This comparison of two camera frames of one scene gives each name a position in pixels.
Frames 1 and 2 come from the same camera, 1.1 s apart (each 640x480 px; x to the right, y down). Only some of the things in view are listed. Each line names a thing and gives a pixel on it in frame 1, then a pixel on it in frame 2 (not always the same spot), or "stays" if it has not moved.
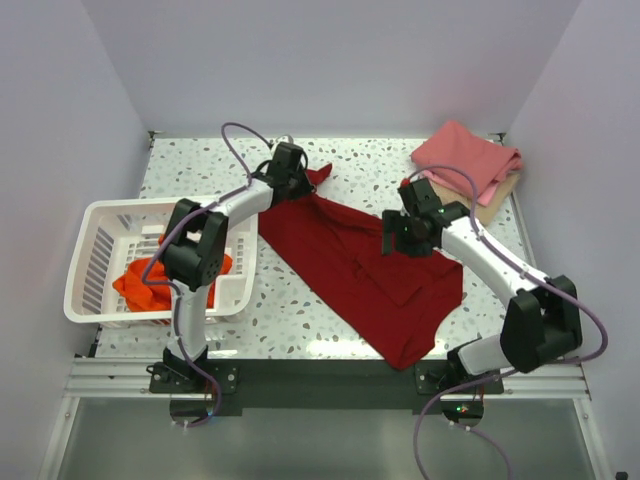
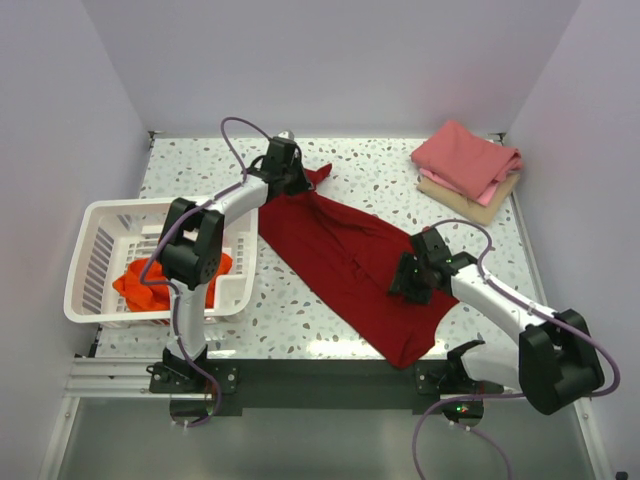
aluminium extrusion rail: [127, 378] stays
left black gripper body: [300, 184] stays
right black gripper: [391, 223] → [400, 280]
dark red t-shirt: [392, 302] stays
